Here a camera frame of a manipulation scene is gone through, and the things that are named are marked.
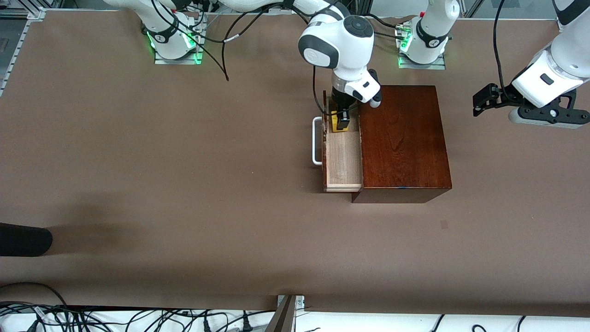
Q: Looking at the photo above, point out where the yellow cube block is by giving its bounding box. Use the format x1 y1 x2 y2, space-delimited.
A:
330 111 350 133

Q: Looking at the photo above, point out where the wooden drawer with white handle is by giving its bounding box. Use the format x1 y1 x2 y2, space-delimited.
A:
312 90 365 193

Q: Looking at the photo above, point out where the dark red wooden cabinet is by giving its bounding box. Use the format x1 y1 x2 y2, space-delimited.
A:
352 85 453 204

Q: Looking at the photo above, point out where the brown table cover sheet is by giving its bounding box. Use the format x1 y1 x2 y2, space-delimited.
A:
0 9 590 318

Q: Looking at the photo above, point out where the black rounded object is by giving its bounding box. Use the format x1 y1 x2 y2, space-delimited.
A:
0 223 53 257

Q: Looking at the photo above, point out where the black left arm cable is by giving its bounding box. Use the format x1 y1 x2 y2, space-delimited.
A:
492 0 513 90

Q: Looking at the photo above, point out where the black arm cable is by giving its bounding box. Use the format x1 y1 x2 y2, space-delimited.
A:
150 0 352 116
492 0 513 90

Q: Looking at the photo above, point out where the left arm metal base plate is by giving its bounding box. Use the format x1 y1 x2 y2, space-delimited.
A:
398 52 447 71

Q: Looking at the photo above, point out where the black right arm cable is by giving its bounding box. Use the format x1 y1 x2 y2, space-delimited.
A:
150 0 352 116

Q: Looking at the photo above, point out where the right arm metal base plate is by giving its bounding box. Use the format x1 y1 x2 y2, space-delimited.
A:
154 14 206 65

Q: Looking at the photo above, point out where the aluminium profile with bracket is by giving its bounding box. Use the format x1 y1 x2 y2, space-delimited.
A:
265 294 306 332

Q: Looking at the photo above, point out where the aluminium frame profile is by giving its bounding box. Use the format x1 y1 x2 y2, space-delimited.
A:
0 7 47 97

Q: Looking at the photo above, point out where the black looped floor cable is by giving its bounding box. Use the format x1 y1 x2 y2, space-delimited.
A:
0 282 70 308

